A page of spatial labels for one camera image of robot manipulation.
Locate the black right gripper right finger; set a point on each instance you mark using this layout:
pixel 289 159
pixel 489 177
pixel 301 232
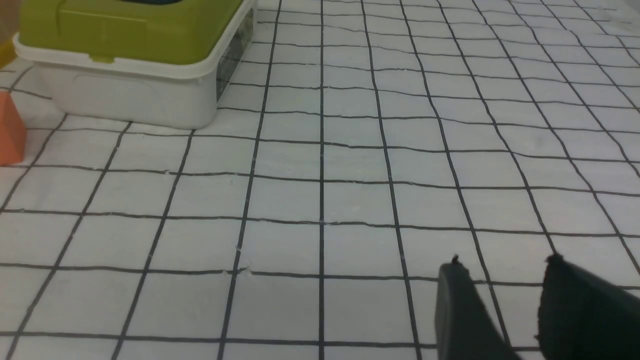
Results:
pixel 584 317

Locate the orange foam cube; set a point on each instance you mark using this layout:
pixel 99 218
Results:
pixel 12 132

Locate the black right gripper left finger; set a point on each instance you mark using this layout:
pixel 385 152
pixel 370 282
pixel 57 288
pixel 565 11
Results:
pixel 463 328

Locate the white black grid tablecloth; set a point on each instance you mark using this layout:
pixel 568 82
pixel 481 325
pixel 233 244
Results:
pixel 359 145

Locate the green lid white plastic box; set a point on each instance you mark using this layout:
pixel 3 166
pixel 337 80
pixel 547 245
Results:
pixel 156 62

